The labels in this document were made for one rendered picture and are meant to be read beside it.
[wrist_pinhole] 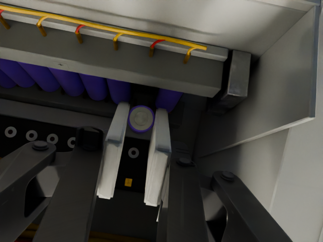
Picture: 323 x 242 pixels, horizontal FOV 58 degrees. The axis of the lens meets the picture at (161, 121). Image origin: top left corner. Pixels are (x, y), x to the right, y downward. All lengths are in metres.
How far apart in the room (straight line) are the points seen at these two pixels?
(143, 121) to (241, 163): 0.07
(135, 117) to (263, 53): 0.09
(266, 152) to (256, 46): 0.06
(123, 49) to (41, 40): 0.05
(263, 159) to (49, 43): 0.13
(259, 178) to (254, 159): 0.01
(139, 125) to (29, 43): 0.08
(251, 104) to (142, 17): 0.08
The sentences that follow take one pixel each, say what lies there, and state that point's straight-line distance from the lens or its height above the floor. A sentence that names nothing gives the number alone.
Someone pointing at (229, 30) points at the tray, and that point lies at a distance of 0.16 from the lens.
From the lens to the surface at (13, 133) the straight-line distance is 0.32.
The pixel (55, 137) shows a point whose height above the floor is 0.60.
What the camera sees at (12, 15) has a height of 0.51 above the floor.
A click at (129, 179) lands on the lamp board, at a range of 0.30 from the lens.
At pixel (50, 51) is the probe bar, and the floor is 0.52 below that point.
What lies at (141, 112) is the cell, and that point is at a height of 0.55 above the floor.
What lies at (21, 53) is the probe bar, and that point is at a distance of 0.19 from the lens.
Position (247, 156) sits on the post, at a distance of 0.18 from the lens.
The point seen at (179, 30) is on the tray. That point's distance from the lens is 0.17.
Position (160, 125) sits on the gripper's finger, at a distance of 0.16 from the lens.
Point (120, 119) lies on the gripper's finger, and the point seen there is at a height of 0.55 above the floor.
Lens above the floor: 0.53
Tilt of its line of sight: 8 degrees up
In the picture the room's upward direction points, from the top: 169 degrees counter-clockwise
